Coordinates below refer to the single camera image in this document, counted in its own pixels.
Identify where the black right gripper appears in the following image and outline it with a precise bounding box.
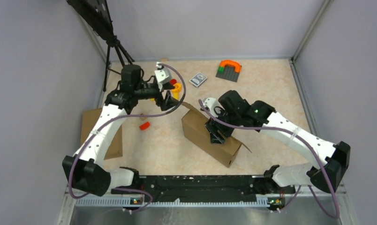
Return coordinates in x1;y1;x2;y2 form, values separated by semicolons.
205;107;241;144

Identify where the large cardboard box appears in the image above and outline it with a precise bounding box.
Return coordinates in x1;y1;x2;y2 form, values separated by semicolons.
181;102;250;168

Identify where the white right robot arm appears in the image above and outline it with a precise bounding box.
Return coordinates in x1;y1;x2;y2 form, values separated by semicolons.
199;90;351;193

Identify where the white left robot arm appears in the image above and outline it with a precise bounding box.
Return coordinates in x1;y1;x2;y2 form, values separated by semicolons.
62;62;183;199

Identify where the blue playing card box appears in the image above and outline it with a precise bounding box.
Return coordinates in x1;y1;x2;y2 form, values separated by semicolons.
189;72;208;88

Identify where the small folded cardboard box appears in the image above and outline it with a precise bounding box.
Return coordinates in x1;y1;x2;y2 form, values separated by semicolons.
80;105;126;164

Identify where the yellow oval toy block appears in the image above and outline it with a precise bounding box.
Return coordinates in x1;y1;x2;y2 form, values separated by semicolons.
171;82;182;100

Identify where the red oval plastic block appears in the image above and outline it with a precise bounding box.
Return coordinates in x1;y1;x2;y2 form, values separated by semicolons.
169;79;177;85

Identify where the orange rectangular block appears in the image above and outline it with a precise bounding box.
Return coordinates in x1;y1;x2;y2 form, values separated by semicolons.
139;121;151;130

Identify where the orange arch toy block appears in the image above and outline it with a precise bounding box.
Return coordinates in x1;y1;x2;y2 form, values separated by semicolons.
219;60;241;73

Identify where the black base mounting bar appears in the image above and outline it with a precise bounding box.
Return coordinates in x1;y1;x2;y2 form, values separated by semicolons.
129;175;295;203

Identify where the black tripod stand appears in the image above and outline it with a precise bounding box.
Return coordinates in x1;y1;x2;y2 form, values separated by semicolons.
67;0;135;91

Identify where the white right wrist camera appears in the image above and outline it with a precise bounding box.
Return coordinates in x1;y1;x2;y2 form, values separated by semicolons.
202;97;220;117

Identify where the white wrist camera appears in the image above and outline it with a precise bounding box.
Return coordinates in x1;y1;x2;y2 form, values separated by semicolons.
154;62;172;85
202;97;220;117

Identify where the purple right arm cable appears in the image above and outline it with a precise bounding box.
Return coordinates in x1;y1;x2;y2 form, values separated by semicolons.
198;98;341;220

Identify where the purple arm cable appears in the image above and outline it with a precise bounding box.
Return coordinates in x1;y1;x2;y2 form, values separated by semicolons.
68;63;187;214
198;98;341;220

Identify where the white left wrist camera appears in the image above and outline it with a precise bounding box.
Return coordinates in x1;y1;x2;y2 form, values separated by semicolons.
154;62;172;85

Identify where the grey lego base plate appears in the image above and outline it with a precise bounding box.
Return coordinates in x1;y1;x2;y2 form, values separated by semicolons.
216;66;240;82

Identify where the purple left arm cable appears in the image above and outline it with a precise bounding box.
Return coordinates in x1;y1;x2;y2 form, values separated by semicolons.
68;63;187;214

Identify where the aluminium front rail frame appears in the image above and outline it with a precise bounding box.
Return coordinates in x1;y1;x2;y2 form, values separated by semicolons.
57;175;358;225

